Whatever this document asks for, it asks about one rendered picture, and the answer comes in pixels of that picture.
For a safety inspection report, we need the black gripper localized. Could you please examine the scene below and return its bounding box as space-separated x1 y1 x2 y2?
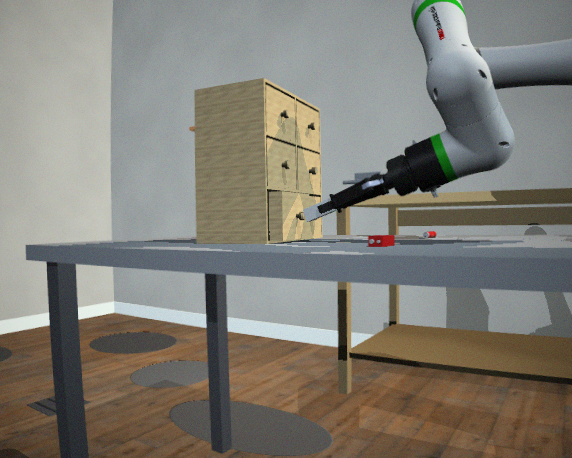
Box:
303 155 418 222

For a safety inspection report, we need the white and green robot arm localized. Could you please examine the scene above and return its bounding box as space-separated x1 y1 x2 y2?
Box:
404 0 572 198

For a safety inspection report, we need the small wooden chest of drawers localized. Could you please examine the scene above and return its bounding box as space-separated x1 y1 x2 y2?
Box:
195 78 322 244

